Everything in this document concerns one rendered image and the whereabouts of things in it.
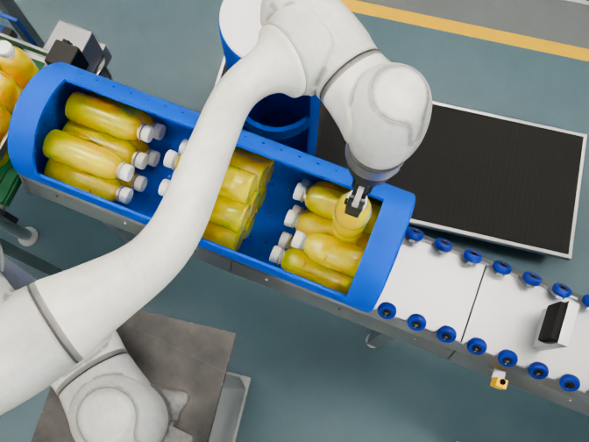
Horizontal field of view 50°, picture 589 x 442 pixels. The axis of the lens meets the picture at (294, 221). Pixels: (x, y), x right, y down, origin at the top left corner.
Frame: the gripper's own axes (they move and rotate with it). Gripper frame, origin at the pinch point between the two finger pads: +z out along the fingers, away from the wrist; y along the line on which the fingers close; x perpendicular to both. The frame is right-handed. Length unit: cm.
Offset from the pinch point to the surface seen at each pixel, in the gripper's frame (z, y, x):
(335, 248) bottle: 23.5, -5.1, 0.6
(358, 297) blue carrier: 23.2, -13.2, -7.7
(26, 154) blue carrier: 21, -11, 71
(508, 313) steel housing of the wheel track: 45, 1, -44
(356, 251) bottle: 23.8, -3.9, -3.8
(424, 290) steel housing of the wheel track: 45, -2, -23
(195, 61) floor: 139, 78, 88
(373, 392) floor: 138, -24, -32
